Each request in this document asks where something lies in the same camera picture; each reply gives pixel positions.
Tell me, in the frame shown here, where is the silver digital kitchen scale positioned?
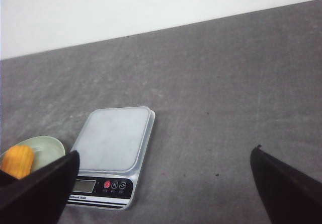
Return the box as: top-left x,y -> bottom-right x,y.
67,106 -> 155,210

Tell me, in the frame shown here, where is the yellow corn cob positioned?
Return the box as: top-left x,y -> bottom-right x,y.
1,145 -> 34,179

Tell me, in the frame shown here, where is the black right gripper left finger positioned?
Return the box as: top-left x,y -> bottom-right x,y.
1,151 -> 80,223

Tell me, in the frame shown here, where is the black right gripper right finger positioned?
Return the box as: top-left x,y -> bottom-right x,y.
250,147 -> 321,223

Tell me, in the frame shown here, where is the light green plate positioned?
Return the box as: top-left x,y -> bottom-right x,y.
15,136 -> 65,173

